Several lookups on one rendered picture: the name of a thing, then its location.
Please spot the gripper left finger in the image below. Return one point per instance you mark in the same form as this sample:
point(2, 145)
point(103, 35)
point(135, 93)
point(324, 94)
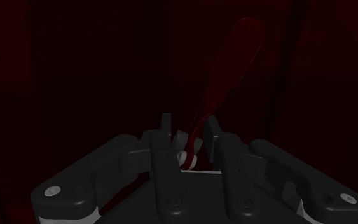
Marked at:
point(163, 161)

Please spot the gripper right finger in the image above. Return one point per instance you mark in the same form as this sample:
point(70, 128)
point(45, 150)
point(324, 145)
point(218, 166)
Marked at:
point(237, 167)

